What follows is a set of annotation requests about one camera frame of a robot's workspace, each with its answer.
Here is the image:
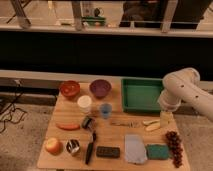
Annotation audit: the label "yellow banana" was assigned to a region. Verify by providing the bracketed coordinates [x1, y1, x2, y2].
[143, 119, 160, 132]

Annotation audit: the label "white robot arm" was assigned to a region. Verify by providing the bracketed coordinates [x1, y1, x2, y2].
[158, 68, 213, 122]

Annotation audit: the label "blue plastic cup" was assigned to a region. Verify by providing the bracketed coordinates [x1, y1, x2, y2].
[100, 103, 112, 119]

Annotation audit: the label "white plastic cup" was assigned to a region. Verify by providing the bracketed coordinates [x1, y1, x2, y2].
[77, 95, 92, 114]

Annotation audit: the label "metal measuring cup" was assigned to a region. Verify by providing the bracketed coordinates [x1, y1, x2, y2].
[66, 139, 80, 156]

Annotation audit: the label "dark red grape bunch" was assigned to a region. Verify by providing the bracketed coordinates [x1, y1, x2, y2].
[166, 131, 183, 168]

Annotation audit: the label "green plastic tray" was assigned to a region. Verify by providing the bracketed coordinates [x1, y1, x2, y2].
[121, 79, 163, 113]

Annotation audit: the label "green scrub sponge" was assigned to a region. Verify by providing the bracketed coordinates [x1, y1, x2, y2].
[146, 144, 170, 160]

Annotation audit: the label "grey blue cloth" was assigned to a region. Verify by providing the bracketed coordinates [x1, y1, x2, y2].
[125, 134, 147, 164]

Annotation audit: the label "purple bowl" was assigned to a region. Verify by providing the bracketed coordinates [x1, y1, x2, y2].
[89, 79, 112, 98]

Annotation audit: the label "black rectangular sponge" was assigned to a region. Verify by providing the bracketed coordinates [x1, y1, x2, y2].
[96, 146, 120, 158]

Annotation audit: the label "small metal can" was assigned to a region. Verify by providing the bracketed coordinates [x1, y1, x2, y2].
[81, 116, 95, 130]

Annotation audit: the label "wooden cutting board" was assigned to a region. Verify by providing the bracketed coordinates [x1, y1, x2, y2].
[36, 81, 191, 171]

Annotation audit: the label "red bowl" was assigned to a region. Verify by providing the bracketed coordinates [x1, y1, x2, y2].
[59, 80, 80, 99]

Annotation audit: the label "orange carrot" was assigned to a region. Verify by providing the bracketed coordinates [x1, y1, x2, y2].
[55, 123, 80, 131]

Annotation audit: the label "red yellow apple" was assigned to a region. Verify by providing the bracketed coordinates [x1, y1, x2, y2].
[45, 138, 62, 155]

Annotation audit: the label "black handled knife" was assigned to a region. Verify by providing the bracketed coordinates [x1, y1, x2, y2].
[85, 132, 96, 165]

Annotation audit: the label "black cables on floor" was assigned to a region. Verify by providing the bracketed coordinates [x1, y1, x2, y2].
[0, 79, 28, 134]

